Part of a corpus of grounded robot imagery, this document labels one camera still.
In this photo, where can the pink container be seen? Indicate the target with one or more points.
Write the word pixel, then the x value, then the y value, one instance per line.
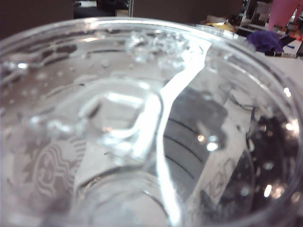
pixel 281 14

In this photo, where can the wide brown desk partition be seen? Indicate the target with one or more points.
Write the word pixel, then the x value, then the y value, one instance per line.
pixel 35 16

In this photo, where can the purple cloth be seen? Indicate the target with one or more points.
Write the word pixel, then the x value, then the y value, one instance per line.
pixel 265 41

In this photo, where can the short clear plastic lidded cup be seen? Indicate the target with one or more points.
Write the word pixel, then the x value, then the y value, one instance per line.
pixel 118 118

